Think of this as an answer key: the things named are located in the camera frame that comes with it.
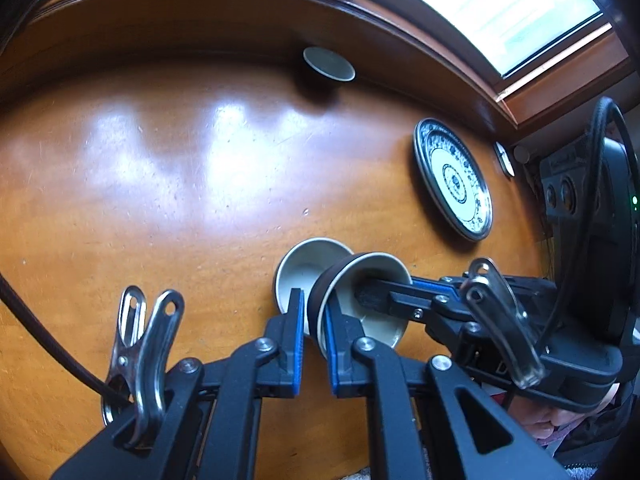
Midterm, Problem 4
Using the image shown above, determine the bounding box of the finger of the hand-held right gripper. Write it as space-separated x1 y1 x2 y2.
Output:
410 272 481 301
355 280 451 321

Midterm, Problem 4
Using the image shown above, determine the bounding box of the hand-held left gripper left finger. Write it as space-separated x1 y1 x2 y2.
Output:
50 287 306 480

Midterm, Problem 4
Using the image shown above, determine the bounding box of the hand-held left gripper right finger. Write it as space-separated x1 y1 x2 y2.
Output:
324 305 571 480

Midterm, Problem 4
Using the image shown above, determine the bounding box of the dark bowl pale inside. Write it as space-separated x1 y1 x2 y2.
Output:
302 46 357 83
306 251 415 361
272 238 353 321

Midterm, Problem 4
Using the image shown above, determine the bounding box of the large blue floral plate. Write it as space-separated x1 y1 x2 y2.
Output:
412 117 494 243

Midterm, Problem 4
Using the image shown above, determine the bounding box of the person's right hand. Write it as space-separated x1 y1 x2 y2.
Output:
520 402 571 443

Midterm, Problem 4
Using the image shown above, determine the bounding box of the metal spring clip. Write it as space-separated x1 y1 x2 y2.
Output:
101 286 185 448
460 257 546 391

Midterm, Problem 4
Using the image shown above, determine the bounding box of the white fluffy rug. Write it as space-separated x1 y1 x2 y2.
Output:
567 465 608 480

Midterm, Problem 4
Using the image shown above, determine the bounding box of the white flat device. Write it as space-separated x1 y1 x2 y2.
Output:
494 141 516 178

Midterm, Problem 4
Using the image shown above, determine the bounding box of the window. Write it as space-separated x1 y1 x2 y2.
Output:
360 0 636 126

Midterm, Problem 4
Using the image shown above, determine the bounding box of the black braided cable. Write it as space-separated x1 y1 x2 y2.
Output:
0 272 131 406
545 95 633 356

